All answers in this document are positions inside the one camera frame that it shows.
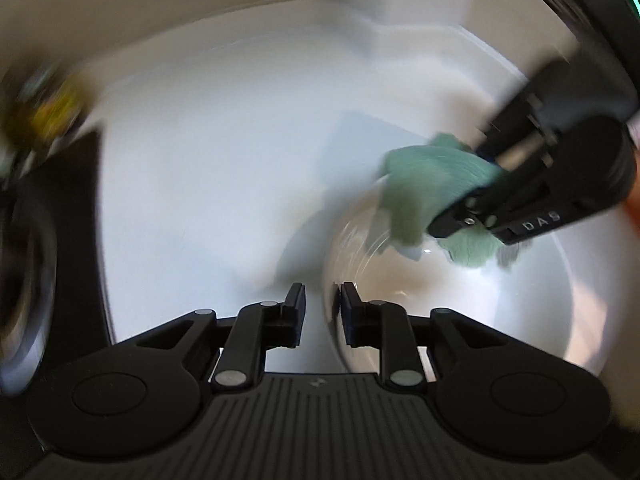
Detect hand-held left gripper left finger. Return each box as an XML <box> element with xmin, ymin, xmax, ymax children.
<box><xmin>135</xmin><ymin>282</ymin><xmax>307</xmax><ymax>392</ymax></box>

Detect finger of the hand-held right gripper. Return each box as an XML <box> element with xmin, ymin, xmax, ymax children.
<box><xmin>472</xmin><ymin>84</ymin><xmax>558</xmax><ymax>173</ymax></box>
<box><xmin>426</xmin><ymin>154</ymin><xmax>568</xmax><ymax>247</ymax></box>

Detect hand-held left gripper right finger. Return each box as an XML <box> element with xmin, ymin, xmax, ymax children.
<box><xmin>340</xmin><ymin>282</ymin><xmax>507</xmax><ymax>391</ymax></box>

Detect green microfiber cloth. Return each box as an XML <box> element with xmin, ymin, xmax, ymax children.
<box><xmin>379</xmin><ymin>132</ymin><xmax>512</xmax><ymax>270</ymax></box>

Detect white ceramic bowl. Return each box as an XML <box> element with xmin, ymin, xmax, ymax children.
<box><xmin>322</xmin><ymin>176</ymin><xmax>603</xmax><ymax>377</ymax></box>

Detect black glass gas cooktop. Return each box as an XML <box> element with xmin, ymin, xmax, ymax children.
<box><xmin>0</xmin><ymin>129</ymin><xmax>118</xmax><ymax>401</ymax></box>

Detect gas stove burner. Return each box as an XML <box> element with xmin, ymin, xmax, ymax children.
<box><xmin>0</xmin><ymin>199</ymin><xmax>60</xmax><ymax>397</ymax></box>

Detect yellow label jar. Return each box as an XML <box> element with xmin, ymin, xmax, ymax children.
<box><xmin>17</xmin><ymin>72</ymin><xmax>92</xmax><ymax>153</ymax></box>

